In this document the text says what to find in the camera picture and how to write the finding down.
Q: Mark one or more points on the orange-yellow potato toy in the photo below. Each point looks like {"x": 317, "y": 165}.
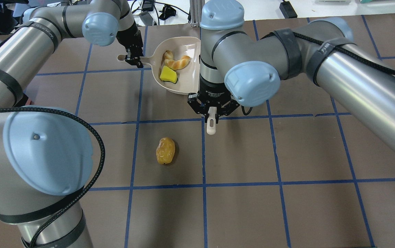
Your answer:
{"x": 165, "y": 151}

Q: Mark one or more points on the black power adapter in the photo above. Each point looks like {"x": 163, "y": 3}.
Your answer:
{"x": 287, "y": 10}

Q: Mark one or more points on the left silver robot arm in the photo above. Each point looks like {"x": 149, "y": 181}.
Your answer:
{"x": 49, "y": 158}

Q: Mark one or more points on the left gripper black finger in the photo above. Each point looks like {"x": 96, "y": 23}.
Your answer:
{"x": 129, "y": 57}
{"x": 139, "y": 61}

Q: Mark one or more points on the yellow green sponge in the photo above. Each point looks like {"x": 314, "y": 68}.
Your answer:
{"x": 168, "y": 75}

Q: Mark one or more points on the beige croissant toy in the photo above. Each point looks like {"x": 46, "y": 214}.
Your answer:
{"x": 168, "y": 60}

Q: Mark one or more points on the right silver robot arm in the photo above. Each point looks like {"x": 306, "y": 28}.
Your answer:
{"x": 237, "y": 71}

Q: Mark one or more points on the aluminium frame post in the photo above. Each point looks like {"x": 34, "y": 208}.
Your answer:
{"x": 195, "y": 14}

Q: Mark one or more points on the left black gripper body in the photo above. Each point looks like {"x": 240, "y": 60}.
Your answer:
{"x": 129, "y": 39}

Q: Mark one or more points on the beige plastic dustpan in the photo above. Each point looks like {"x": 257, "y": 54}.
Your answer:
{"x": 188, "y": 77}

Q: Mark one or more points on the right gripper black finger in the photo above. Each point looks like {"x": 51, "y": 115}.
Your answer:
{"x": 198, "y": 105}
{"x": 226, "y": 109}

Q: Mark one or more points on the beige hand brush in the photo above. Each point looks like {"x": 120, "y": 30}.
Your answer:
{"x": 211, "y": 120}

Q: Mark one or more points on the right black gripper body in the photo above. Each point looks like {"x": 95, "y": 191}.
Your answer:
{"x": 211, "y": 89}

